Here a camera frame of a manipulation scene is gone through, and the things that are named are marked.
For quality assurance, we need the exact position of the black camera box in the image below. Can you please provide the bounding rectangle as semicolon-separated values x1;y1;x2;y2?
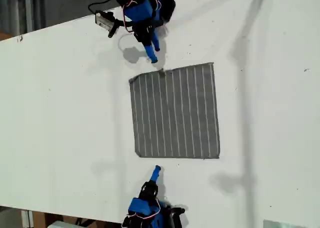
165;204;187;228
94;9;119;38

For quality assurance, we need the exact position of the grey striped square towel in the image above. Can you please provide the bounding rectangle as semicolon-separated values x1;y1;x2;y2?
128;61;221;160

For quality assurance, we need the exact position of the white table leg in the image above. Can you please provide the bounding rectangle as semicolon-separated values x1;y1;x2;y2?
21;209;34;228

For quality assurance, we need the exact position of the black camera cable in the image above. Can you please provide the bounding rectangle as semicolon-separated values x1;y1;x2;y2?
87;0;119;15

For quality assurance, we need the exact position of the grey metal pole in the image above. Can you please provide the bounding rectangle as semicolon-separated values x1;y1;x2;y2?
24;0;34;34

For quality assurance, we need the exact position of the white box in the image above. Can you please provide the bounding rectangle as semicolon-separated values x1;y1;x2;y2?
47;220;79;228

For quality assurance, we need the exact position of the black camera stalk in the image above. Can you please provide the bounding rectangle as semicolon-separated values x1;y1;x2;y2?
113;19;136;30

